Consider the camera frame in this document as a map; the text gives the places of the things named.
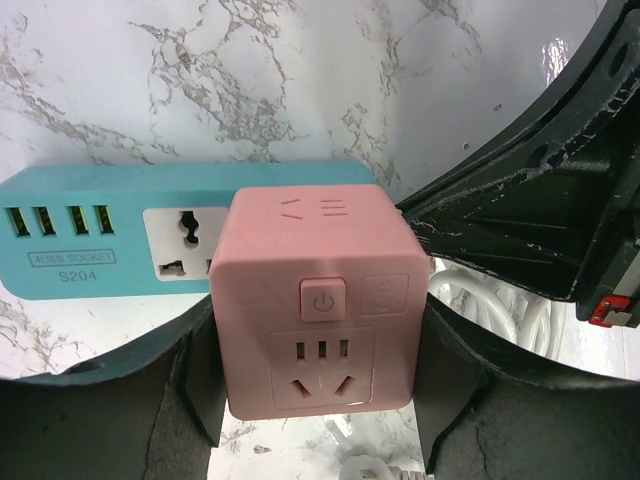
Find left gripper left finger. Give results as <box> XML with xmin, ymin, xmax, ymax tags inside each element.
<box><xmin>1</xmin><ymin>297</ymin><xmax>226</xmax><ymax>479</ymax></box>

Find teal power strip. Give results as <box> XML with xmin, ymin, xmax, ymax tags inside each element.
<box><xmin>1</xmin><ymin>161</ymin><xmax>374</xmax><ymax>300</ymax></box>

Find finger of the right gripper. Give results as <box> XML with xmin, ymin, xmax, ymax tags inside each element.
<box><xmin>399</xmin><ymin>1</ymin><xmax>639</xmax><ymax>325</ymax></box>

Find white coiled power cable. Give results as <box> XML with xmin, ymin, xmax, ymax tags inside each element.
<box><xmin>339</xmin><ymin>269</ymin><xmax>576</xmax><ymax>480</ymax></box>

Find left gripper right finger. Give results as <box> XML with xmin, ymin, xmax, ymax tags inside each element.
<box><xmin>419</xmin><ymin>297</ymin><xmax>639</xmax><ymax>479</ymax></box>

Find pink cube socket adapter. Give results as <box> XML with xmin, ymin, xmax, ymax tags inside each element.
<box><xmin>209</xmin><ymin>184</ymin><xmax>430</xmax><ymax>421</ymax></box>

